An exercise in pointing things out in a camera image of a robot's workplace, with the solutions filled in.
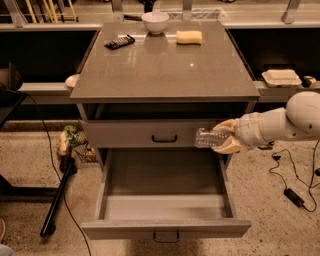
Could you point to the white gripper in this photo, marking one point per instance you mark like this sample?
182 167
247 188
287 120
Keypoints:
247 132

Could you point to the clear plastic water bottle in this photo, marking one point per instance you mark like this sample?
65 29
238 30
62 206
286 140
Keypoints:
205 138

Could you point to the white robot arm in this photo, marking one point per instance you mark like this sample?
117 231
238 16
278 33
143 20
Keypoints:
298 121

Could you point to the open grey bottom drawer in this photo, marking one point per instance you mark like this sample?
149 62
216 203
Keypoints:
165 195

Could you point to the grey drawer cabinet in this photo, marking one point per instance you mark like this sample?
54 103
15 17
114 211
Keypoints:
155 78

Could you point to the closed grey upper drawer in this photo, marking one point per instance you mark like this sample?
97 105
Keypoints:
143 133

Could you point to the white foam food container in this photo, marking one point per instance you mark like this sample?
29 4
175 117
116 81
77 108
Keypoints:
281 78

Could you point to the yellow black tape measure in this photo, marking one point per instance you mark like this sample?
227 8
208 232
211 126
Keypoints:
308 81

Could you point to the yellow sponge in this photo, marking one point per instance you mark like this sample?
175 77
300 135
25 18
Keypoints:
189 37

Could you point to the white bowl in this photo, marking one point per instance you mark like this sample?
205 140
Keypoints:
155 22

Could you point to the black remote control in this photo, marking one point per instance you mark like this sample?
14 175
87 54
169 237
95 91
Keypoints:
120 42

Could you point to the white plate behind cabinet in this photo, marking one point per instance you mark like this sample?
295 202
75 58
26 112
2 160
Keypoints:
72 80

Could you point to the black metal pole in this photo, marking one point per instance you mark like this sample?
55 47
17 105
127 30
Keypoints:
49 227

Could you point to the black power adapter with cable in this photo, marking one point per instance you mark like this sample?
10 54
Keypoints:
287 191

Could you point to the wire basket with toys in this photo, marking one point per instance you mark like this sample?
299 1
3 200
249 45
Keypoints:
73 140

